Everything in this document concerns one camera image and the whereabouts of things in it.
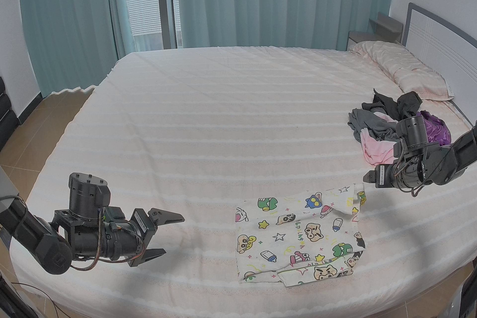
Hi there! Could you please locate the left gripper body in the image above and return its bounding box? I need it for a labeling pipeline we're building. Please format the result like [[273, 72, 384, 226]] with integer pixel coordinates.
[[100, 208, 159, 269]]

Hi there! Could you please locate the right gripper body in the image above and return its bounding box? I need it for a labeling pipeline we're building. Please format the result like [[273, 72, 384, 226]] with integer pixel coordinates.
[[374, 163, 405, 190]]

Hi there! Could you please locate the grey garment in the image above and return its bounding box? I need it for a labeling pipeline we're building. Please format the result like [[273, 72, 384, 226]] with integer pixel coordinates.
[[348, 109, 403, 142]]

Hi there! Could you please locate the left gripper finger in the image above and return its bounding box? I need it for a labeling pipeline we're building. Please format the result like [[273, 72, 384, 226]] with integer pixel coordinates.
[[147, 208, 185, 227], [134, 248, 167, 268]]

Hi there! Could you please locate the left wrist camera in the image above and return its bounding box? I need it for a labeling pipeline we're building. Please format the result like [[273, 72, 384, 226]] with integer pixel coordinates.
[[101, 205, 126, 224]]

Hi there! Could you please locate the bed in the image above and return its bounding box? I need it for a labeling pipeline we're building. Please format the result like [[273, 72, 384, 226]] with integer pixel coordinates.
[[9, 3, 477, 313]]

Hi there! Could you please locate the white printed pyjama top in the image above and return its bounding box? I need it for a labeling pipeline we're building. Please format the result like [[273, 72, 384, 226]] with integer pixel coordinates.
[[235, 183, 367, 288]]

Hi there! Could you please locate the pink garment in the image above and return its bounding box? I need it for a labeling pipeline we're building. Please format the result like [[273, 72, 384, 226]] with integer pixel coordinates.
[[359, 112, 401, 166]]

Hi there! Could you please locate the black garment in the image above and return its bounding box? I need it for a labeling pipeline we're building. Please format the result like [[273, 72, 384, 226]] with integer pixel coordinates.
[[362, 88, 422, 120]]

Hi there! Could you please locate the purple garment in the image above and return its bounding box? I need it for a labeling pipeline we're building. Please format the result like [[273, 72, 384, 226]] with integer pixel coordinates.
[[419, 111, 451, 146]]

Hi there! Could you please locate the cream pillow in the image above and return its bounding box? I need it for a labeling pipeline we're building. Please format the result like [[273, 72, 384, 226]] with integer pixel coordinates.
[[350, 41, 456, 101]]

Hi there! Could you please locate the grey bedside table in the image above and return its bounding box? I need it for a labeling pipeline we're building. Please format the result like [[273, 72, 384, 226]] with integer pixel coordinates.
[[348, 12, 404, 46]]

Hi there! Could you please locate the black cable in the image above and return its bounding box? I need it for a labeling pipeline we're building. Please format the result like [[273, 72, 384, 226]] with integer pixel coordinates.
[[69, 255, 103, 271]]

